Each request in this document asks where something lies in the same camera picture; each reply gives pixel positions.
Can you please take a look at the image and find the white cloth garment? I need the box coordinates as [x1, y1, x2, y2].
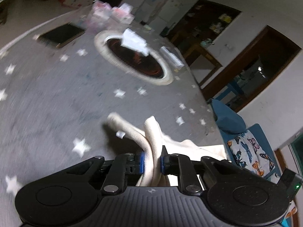
[107, 112, 227, 187]

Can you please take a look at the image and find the butterfly print cushion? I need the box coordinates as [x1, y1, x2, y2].
[227, 130, 277, 180]

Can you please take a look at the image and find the blue sofa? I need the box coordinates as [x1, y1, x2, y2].
[207, 98, 303, 227]

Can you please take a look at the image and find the round black induction cooktop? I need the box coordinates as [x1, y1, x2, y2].
[94, 30, 174, 86]

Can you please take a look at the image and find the white remote control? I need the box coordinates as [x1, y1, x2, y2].
[160, 46, 184, 70]

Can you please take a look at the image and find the wooden side table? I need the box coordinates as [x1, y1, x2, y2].
[170, 31, 222, 86]

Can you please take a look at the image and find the white paper tissue sheet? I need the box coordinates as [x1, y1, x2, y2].
[121, 28, 149, 56]

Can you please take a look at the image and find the pink tissue box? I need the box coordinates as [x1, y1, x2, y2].
[110, 3, 135, 25]

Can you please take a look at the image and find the white refrigerator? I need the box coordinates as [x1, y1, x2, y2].
[149, 0, 181, 34]

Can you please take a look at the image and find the small pink tissue pack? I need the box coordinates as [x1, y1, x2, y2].
[92, 0, 112, 20]

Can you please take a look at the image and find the water dispenser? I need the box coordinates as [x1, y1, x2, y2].
[138, 0, 157, 25]

